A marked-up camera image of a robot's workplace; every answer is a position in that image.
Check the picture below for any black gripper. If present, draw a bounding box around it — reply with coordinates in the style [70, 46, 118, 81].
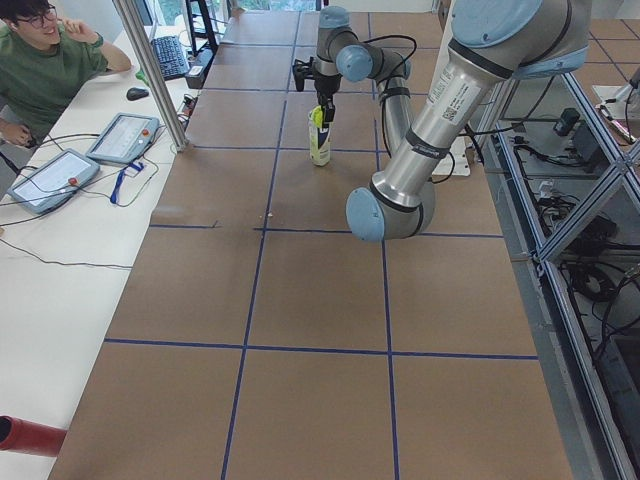
[314, 73, 341, 124]

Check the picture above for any yellow tennis ball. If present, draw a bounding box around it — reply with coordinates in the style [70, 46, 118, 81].
[309, 105, 324, 129]

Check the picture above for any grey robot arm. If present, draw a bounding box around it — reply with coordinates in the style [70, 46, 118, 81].
[346, 1, 592, 242]
[310, 6, 411, 155]

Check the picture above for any clear tennis ball can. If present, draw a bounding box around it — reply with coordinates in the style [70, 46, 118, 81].
[308, 114, 331, 167]

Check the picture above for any black keyboard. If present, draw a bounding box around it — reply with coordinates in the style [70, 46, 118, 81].
[151, 35, 190, 80]

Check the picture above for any black computer mouse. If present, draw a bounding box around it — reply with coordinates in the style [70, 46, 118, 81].
[126, 87, 149, 101]

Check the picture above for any far teach pendant tablet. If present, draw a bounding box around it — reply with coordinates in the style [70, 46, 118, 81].
[86, 113, 160, 165]

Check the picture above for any teach pendant tablet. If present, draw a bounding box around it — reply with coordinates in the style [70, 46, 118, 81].
[86, 113, 160, 165]
[8, 149, 100, 214]

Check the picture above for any near teach pendant tablet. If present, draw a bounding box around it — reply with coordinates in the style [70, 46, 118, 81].
[8, 149, 100, 214]

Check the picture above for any person in green shirt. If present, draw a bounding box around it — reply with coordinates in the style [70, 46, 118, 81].
[1, 1, 132, 147]

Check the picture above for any red cylinder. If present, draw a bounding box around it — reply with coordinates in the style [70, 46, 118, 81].
[1, 415, 67, 457]

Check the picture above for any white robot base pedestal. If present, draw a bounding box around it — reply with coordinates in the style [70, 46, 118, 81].
[433, 136, 471, 179]

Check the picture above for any blue lanyard badge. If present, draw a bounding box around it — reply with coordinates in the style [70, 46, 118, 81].
[108, 160, 146, 205]

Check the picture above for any aluminium frame post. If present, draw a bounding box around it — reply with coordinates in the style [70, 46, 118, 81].
[112, 0, 188, 152]

